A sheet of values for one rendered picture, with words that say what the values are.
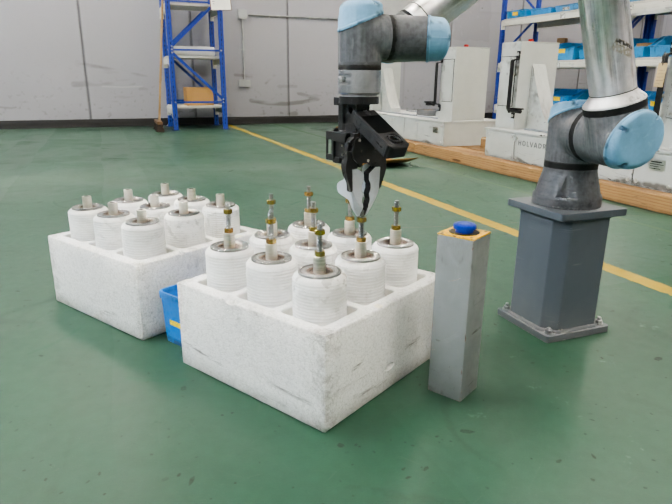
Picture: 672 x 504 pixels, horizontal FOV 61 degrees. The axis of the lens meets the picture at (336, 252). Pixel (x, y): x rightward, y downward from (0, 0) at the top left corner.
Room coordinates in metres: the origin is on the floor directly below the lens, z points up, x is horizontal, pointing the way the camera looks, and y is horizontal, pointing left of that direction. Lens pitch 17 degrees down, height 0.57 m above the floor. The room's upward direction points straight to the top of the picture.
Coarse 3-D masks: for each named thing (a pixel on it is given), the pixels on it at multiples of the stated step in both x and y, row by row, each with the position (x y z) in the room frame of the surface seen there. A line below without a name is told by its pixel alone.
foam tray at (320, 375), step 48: (192, 288) 1.04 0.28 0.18; (432, 288) 1.09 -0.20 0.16; (192, 336) 1.05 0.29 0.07; (240, 336) 0.95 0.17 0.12; (288, 336) 0.88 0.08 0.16; (336, 336) 0.85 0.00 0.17; (384, 336) 0.96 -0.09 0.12; (240, 384) 0.96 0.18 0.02; (288, 384) 0.88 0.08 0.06; (336, 384) 0.85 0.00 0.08; (384, 384) 0.96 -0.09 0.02
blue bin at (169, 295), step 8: (168, 288) 1.20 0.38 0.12; (176, 288) 1.22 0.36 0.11; (160, 296) 1.17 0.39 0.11; (168, 296) 1.15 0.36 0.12; (176, 296) 1.15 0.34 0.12; (168, 304) 1.16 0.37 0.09; (176, 304) 1.14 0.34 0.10; (168, 312) 1.17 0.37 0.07; (176, 312) 1.15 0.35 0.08; (168, 320) 1.17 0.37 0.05; (176, 320) 1.15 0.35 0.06; (168, 328) 1.17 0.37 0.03; (176, 328) 1.15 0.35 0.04; (168, 336) 1.17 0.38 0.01; (176, 336) 1.15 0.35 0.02
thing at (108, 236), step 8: (96, 216) 1.33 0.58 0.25; (128, 216) 1.34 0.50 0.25; (96, 224) 1.31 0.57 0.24; (104, 224) 1.31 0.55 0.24; (112, 224) 1.31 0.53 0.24; (120, 224) 1.31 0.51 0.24; (96, 232) 1.32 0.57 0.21; (104, 232) 1.30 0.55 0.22; (112, 232) 1.31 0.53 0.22; (120, 232) 1.31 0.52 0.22; (96, 240) 1.32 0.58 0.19; (104, 240) 1.31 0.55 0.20; (112, 240) 1.31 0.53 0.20; (120, 240) 1.31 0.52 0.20; (104, 248) 1.31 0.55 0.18; (112, 248) 1.30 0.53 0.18
